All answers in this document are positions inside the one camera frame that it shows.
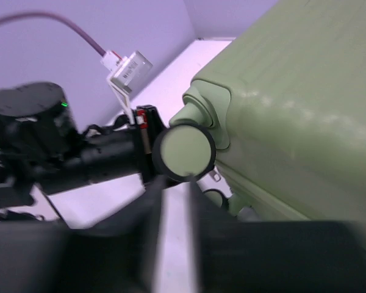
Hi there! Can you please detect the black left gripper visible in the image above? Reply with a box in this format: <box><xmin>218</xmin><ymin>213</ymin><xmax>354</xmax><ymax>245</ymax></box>
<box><xmin>34</xmin><ymin>105</ymin><xmax>166</xmax><ymax>195</ymax></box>

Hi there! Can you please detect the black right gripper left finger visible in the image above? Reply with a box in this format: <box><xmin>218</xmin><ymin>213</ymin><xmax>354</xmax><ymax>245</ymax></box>
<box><xmin>0</xmin><ymin>176</ymin><xmax>167</xmax><ymax>292</ymax></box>

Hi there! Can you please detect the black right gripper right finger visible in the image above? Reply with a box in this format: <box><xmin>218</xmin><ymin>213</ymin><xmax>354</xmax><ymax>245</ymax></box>
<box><xmin>188</xmin><ymin>181</ymin><xmax>366</xmax><ymax>292</ymax></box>

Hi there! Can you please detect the light green hard suitcase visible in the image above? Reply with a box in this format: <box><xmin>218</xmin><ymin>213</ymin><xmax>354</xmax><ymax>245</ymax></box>
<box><xmin>169</xmin><ymin>1</ymin><xmax>366</xmax><ymax>249</ymax></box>

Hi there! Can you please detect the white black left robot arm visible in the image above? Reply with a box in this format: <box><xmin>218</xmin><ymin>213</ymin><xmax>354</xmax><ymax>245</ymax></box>
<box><xmin>0</xmin><ymin>82</ymin><xmax>165</xmax><ymax>222</ymax></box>

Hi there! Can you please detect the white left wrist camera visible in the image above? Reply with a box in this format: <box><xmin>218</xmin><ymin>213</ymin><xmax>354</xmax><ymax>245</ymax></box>
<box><xmin>101</xmin><ymin>51</ymin><xmax>153</xmax><ymax>125</ymax></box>

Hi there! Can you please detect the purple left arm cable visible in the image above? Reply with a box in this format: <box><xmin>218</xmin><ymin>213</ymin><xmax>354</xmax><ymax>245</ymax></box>
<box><xmin>0</xmin><ymin>11</ymin><xmax>107</xmax><ymax>57</ymax></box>

